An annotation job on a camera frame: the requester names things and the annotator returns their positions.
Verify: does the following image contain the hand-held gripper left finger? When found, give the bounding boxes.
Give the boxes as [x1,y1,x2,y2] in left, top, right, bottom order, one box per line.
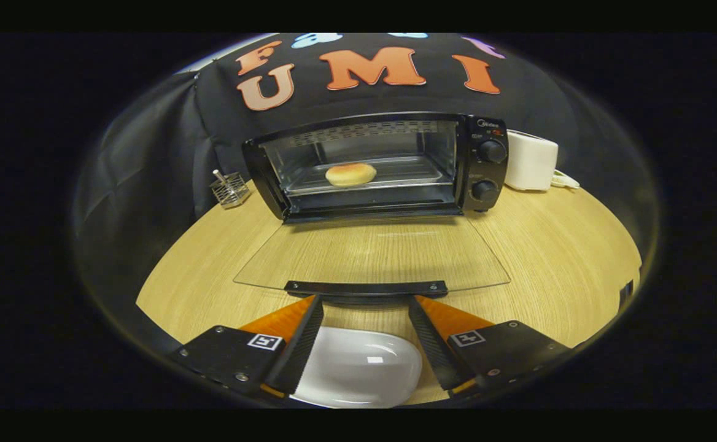
[172,295,325,401]

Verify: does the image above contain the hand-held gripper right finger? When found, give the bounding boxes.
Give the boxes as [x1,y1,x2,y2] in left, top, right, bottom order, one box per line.
[408,295,572,400]

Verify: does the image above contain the round golden bun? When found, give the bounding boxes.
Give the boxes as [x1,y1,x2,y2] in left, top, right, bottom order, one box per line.
[325,163,378,188]

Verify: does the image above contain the black toaster oven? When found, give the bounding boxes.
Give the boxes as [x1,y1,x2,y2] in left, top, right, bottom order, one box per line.
[233,112,511,300]

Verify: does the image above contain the metal oven tray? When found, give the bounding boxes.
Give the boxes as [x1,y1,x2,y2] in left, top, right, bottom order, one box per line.
[284,156,455,197]

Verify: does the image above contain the white ceramic plate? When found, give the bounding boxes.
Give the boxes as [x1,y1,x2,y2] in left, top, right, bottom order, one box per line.
[290,326,424,409]

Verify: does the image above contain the white boxy appliance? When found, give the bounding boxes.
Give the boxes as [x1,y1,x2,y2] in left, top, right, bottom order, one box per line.
[505,130,559,192]

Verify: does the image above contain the black backdrop cloth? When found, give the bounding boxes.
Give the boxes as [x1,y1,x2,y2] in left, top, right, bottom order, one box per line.
[73,33,641,320]

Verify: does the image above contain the wire mesh basket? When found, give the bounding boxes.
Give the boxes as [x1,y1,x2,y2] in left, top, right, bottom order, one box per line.
[209,170,252,210]

